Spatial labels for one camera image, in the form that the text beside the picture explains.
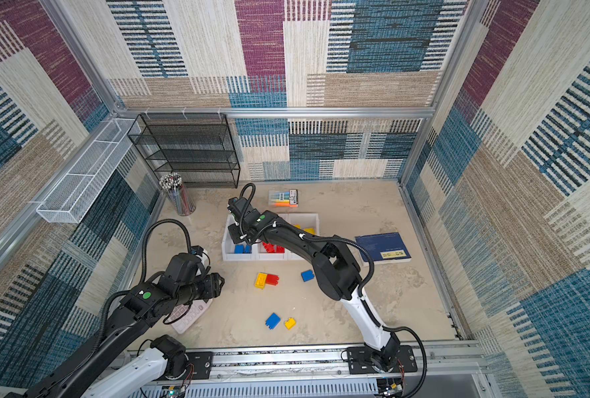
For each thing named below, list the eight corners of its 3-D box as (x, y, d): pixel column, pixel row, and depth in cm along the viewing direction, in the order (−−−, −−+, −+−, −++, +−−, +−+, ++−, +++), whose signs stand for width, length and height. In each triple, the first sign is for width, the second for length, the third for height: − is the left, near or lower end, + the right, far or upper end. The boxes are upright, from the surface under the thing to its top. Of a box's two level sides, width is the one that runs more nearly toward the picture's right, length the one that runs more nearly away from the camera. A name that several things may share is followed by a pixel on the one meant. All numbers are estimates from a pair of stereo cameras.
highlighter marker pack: (268, 206, 114) (267, 203, 112) (269, 192, 119) (269, 189, 118) (298, 206, 114) (298, 203, 112) (298, 192, 119) (298, 189, 118)
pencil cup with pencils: (176, 217, 112) (157, 186, 96) (181, 204, 117) (163, 172, 101) (193, 217, 112) (176, 186, 96) (197, 204, 117) (182, 172, 101)
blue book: (364, 266, 96) (365, 263, 94) (356, 239, 103) (357, 236, 101) (410, 262, 97) (412, 259, 95) (399, 235, 104) (401, 232, 103)
